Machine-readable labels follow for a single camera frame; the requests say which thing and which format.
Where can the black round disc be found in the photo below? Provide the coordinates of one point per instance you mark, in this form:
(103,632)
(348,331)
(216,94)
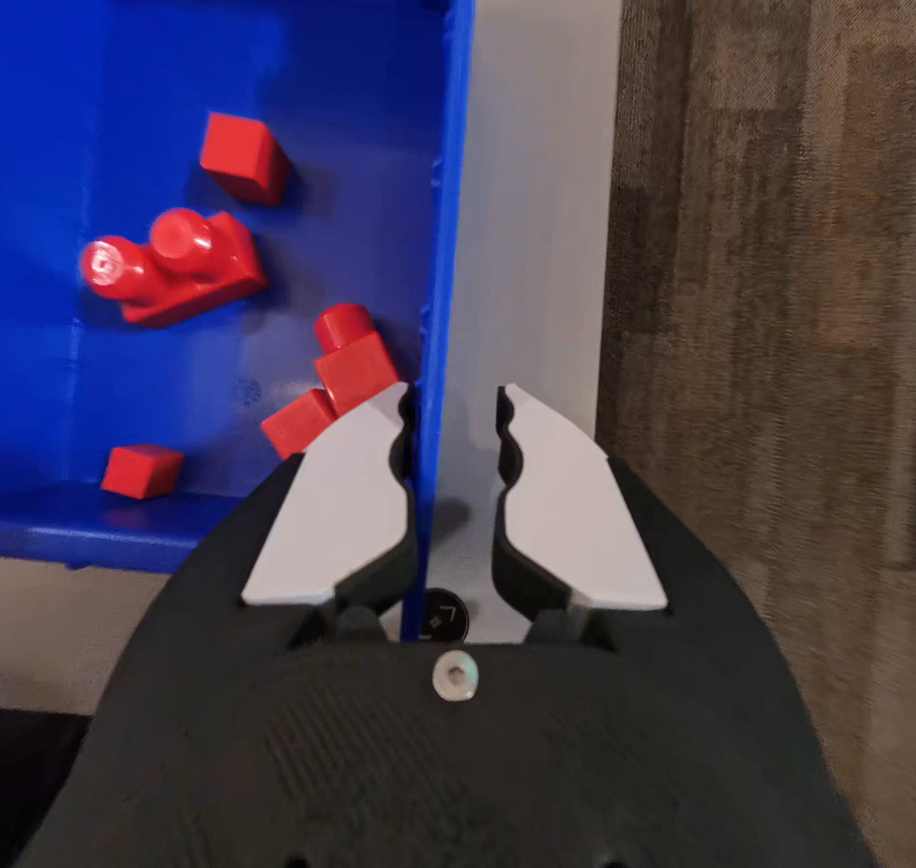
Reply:
(447,614)

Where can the blue storage bin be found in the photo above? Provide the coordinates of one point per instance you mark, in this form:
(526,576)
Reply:
(215,38)

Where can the red cube block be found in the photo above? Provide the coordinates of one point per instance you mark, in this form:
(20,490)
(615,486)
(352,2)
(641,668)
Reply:
(297,421)
(139,467)
(243,156)

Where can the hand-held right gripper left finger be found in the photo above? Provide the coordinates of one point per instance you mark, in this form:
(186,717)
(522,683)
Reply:
(336,517)

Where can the red double peg block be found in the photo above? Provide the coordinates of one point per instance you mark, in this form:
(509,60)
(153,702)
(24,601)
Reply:
(215,274)

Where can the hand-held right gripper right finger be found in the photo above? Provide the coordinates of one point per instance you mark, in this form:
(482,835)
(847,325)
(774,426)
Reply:
(572,517)

